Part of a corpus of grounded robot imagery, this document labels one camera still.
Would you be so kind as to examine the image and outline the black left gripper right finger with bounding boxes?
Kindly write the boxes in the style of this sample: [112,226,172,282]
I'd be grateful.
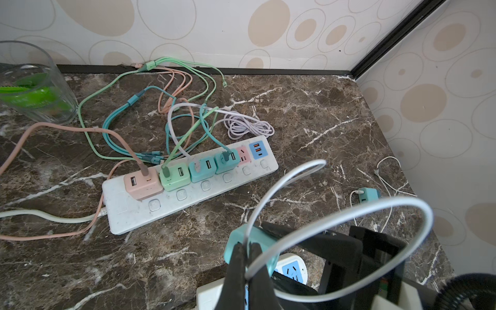
[247,266,281,310]

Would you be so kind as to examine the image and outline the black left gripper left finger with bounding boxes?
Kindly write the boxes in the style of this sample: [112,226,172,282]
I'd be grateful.
[215,243,246,310]

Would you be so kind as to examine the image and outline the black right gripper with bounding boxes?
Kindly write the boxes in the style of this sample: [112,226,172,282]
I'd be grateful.
[271,226,406,309]

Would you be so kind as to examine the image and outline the blue white power strip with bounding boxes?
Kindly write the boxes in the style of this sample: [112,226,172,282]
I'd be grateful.
[195,252,309,310]

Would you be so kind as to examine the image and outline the teal charger plug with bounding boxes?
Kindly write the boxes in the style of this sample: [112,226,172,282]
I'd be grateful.
[214,149,240,174]
[189,156,217,183]
[357,187,381,204]
[223,223,280,278]

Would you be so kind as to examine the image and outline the white usb cable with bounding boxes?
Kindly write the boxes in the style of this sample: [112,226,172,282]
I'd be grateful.
[242,158,435,304]

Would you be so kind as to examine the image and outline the green charger plug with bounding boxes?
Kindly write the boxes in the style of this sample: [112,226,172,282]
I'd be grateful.
[159,163,191,192]

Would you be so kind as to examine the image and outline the multicolour white power strip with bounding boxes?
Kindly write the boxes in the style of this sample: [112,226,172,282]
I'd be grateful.
[102,136,278,235]

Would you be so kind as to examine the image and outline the pink charger plug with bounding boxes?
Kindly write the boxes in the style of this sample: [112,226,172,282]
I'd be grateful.
[124,167,164,201]

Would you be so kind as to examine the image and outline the teal multi-head cable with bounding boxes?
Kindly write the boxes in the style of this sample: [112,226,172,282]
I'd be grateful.
[101,84,233,165]

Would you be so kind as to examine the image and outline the green charging cable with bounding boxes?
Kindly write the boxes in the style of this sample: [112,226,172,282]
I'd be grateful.
[77,56,229,179]

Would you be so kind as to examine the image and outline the pink charging cable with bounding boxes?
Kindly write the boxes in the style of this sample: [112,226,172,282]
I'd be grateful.
[0,65,195,242]

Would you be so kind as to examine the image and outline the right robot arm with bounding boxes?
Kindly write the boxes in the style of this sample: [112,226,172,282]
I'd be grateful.
[273,226,495,309]

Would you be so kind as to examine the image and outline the glass cup with green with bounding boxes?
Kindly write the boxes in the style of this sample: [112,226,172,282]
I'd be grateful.
[1,41,78,125]

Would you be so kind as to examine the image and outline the white power strip cords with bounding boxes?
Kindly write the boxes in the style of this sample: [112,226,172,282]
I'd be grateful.
[0,207,107,225]

